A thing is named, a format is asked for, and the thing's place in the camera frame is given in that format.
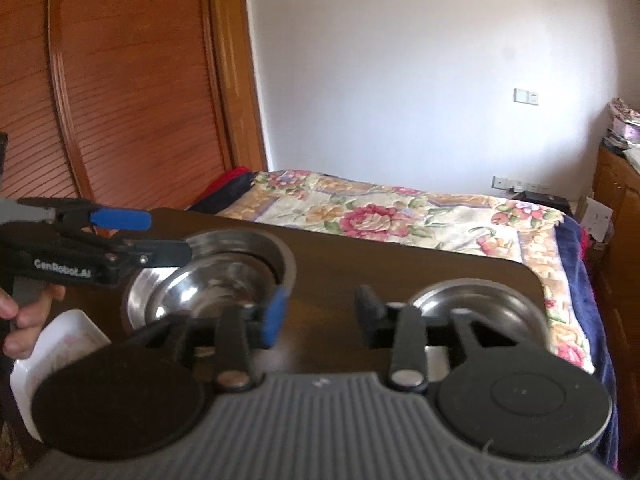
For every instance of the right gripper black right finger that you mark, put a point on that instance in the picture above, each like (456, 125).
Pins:
(395, 329)

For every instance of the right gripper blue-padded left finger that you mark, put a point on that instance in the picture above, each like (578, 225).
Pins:
(242, 329)

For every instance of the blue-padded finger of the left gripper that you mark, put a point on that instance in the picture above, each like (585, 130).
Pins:
(81, 213)

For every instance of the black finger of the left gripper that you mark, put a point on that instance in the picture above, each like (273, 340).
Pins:
(150, 253)

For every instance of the small steel bowl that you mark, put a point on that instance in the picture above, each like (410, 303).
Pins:
(150, 295)

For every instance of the large steel bowl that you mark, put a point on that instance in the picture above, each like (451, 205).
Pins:
(233, 266)

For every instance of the floral square plate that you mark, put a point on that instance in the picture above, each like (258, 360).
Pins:
(69, 337)

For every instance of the medium steel bowl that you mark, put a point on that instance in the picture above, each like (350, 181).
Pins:
(492, 327)

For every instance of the person's left hand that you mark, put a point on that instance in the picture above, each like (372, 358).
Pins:
(28, 321)

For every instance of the wooden louvered wardrobe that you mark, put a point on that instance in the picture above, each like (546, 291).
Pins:
(131, 103)

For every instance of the red cloth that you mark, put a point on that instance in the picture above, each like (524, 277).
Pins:
(220, 182)

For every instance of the floral bed quilt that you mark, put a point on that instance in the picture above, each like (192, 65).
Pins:
(542, 238)

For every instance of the white power strip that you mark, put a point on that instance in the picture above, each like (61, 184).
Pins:
(517, 186)

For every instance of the dark blue blanket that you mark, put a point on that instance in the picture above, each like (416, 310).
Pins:
(595, 334)

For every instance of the white paper bag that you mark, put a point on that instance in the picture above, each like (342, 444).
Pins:
(595, 218)

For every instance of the wooden sideboard cabinet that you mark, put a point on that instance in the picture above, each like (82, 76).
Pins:
(616, 284)

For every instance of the stack of magazines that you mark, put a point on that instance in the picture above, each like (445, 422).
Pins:
(624, 129)

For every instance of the white wall switch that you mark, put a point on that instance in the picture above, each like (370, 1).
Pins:
(522, 96)

